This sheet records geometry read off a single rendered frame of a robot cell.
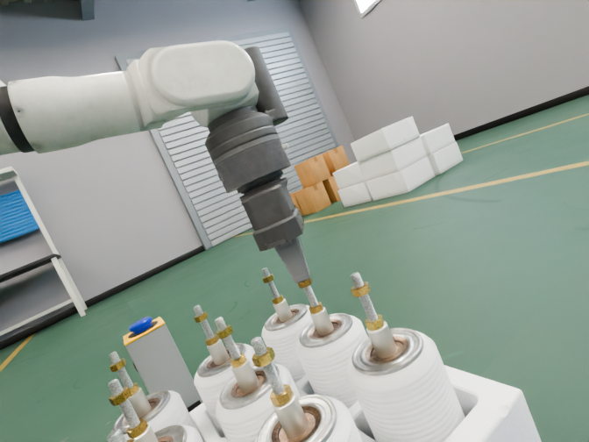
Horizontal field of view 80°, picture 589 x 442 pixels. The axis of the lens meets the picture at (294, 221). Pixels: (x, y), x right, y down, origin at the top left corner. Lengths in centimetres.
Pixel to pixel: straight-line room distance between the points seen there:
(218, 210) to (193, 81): 522
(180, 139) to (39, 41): 211
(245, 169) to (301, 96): 649
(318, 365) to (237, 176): 25
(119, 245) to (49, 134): 501
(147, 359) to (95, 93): 44
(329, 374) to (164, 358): 33
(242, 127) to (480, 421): 38
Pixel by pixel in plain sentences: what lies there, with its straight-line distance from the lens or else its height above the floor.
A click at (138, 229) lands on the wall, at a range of 545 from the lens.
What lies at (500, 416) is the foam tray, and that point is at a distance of 41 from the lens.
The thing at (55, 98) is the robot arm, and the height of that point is 61.
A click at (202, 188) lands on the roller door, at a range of 559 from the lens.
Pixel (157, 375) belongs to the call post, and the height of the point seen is 24.
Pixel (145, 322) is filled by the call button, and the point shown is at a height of 33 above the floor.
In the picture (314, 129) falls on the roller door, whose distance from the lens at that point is 677.
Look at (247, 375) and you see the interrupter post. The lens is 44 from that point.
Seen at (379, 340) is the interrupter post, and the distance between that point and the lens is 38.
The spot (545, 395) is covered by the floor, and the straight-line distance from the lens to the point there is 71.
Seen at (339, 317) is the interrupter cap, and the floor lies 25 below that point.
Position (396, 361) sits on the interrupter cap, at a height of 25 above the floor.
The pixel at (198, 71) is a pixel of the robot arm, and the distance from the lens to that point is 41.
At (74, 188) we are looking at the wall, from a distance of 551.
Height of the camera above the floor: 45
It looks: 6 degrees down
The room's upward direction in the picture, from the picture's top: 24 degrees counter-clockwise
